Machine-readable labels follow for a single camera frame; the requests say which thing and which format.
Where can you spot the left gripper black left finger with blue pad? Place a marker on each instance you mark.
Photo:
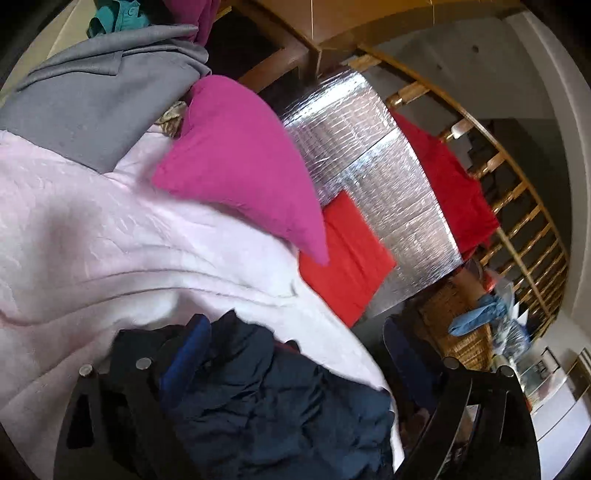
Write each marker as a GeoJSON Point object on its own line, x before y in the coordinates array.
{"type": "Point", "coordinates": [116, 424]}

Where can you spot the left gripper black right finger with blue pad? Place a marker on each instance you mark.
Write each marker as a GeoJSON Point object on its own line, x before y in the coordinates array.
{"type": "Point", "coordinates": [479, 424]}

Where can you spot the navy blue zip jacket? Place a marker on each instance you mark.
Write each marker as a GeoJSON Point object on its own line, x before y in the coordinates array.
{"type": "Point", "coordinates": [245, 405]}

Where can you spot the wicker basket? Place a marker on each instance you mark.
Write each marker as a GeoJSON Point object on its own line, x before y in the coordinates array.
{"type": "Point", "coordinates": [436, 311]}

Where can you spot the clear plastic bag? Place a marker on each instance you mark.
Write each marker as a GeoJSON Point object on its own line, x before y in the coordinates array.
{"type": "Point", "coordinates": [510, 336]}

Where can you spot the blue cloth in basket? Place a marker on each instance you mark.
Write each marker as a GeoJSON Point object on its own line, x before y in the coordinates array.
{"type": "Point", "coordinates": [489, 310]}

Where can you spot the pale pink blanket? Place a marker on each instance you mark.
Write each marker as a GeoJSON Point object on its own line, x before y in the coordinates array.
{"type": "Point", "coordinates": [85, 255]}

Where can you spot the wooden stair railing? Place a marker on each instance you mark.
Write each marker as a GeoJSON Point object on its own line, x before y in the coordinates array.
{"type": "Point", "coordinates": [527, 248]}

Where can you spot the red pillow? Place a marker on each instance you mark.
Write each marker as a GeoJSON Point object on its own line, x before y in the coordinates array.
{"type": "Point", "coordinates": [358, 265]}

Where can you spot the red cloth on railing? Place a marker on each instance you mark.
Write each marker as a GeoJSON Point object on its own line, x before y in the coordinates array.
{"type": "Point", "coordinates": [467, 212]}

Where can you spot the magenta pillow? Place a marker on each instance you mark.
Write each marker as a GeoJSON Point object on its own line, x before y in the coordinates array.
{"type": "Point", "coordinates": [234, 151]}

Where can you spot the silver foil insulation panel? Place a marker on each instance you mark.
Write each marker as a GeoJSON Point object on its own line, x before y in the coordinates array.
{"type": "Point", "coordinates": [350, 142]}

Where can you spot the grey garment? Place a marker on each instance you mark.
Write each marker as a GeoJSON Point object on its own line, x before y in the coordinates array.
{"type": "Point", "coordinates": [91, 102]}

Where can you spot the cream leather sofa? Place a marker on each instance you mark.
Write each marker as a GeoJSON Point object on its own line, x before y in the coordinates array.
{"type": "Point", "coordinates": [67, 28]}

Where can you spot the teal garment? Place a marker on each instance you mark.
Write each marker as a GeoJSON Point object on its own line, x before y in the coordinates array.
{"type": "Point", "coordinates": [115, 16]}

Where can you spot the purple fleece garment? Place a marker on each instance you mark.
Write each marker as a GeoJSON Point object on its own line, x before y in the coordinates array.
{"type": "Point", "coordinates": [200, 13]}

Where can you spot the orange wooden pillar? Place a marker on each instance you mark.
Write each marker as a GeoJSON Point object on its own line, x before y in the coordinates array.
{"type": "Point", "coordinates": [312, 36]}

